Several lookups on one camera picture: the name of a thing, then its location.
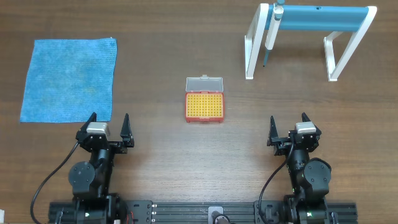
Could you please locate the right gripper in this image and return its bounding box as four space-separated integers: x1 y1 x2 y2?
266 112 322 157

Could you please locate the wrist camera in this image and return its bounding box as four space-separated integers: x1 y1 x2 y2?
294 121 318 135
86 121 111 138

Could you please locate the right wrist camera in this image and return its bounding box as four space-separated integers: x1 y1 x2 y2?
294 121 318 135

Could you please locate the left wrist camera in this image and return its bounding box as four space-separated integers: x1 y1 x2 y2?
86 121 111 138

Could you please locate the white and blue stand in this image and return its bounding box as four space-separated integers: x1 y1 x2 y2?
244 2 378 83

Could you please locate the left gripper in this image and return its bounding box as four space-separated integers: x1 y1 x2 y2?
76 112 136 154

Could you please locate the mounting rail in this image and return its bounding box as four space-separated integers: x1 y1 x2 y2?
49 200 358 224

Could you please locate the blue cloth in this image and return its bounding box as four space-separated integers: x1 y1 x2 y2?
19 37 119 124

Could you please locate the white pipette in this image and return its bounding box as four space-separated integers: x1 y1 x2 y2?
262 0 285 68

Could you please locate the black cable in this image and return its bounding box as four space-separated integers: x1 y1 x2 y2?
29 141 80 224
258 139 296 223

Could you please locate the red and yellow tip box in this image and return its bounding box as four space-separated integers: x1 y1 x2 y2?
184 74 226 124

